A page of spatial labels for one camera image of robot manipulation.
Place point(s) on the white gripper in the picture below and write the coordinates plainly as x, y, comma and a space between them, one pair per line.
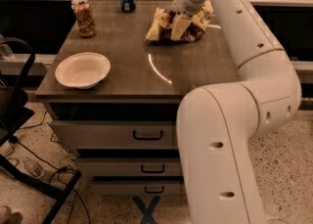
187, 6

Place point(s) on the brown yellow chip bag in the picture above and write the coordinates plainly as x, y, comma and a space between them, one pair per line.
160, 29

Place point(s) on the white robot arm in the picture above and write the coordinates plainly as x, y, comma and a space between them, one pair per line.
215, 122

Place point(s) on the white paper bowl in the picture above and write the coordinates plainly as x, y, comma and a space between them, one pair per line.
83, 70

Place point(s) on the orange soda can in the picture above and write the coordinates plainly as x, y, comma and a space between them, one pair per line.
84, 16

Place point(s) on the grey drawer cabinet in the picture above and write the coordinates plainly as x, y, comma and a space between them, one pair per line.
146, 82

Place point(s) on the top grey drawer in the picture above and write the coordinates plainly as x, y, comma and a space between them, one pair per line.
83, 135

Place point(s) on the grey drawer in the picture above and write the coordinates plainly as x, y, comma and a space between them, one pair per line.
141, 187
129, 167
83, 135

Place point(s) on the middle grey drawer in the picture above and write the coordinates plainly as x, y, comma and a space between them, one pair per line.
129, 167

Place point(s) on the bottom grey drawer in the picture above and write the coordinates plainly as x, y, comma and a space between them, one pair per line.
141, 187

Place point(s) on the plastic water bottle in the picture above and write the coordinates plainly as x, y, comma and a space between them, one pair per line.
33, 167

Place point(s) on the shoe tip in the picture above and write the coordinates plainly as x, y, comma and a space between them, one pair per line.
5, 214

